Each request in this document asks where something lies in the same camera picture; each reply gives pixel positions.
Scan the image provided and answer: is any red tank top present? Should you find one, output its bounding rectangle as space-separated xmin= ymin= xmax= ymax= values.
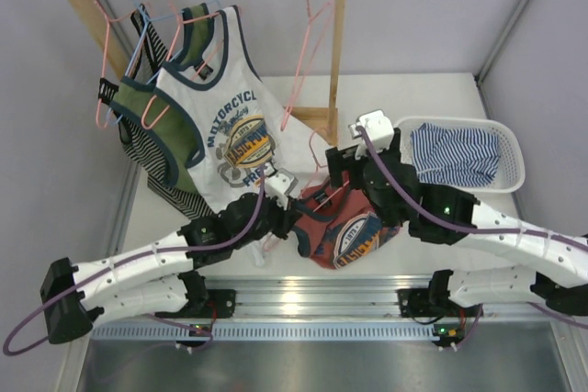
xmin=292 ymin=181 xmax=401 ymax=270

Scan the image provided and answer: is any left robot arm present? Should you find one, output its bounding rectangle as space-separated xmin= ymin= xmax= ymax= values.
xmin=40 ymin=194 xmax=301 ymax=344

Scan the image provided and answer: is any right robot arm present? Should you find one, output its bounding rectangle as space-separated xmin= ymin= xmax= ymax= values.
xmin=326 ymin=146 xmax=587 ymax=317

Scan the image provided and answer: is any white motorcycle print tank top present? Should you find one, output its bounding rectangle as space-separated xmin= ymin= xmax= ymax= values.
xmin=155 ymin=6 xmax=329 ymax=212

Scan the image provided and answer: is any green tank top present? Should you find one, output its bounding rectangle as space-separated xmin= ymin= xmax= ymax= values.
xmin=109 ymin=25 xmax=198 ymax=195

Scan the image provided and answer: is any black white striped tank top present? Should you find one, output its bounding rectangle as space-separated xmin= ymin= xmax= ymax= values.
xmin=97 ymin=5 xmax=213 ymax=219

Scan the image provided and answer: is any pink hanger with white top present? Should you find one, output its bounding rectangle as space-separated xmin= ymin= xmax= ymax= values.
xmin=141 ymin=0 xmax=220 ymax=130

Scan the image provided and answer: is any blue white striped garment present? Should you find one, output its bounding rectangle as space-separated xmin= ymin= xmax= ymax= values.
xmin=411 ymin=123 xmax=501 ymax=187

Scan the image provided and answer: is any white plastic laundry basket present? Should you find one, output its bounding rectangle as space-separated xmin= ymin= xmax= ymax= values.
xmin=394 ymin=117 xmax=526 ymax=194

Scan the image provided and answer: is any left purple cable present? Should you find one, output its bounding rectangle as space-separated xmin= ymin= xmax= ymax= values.
xmin=2 ymin=162 xmax=266 ymax=357

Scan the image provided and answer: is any purple cable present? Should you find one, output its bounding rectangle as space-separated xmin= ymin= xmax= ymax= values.
xmin=356 ymin=123 xmax=588 ymax=352
xmin=2 ymin=162 xmax=266 ymax=357

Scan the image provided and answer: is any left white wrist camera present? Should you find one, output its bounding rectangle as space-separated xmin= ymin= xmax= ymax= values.
xmin=265 ymin=170 xmax=299 ymax=210

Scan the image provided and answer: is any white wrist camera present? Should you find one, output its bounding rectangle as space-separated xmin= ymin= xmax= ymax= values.
xmin=349 ymin=109 xmax=394 ymax=160
xmin=265 ymin=170 xmax=299 ymax=210

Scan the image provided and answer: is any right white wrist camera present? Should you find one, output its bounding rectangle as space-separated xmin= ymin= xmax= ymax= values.
xmin=349 ymin=109 xmax=394 ymax=160

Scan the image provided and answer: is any aluminium mounting rail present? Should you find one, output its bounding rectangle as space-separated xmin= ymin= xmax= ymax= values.
xmin=89 ymin=276 xmax=547 ymax=344

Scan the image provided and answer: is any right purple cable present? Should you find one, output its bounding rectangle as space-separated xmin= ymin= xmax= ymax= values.
xmin=356 ymin=123 xmax=588 ymax=352

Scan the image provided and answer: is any blue wire hanger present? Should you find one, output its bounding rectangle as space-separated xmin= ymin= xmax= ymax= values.
xmin=106 ymin=0 xmax=221 ymax=127

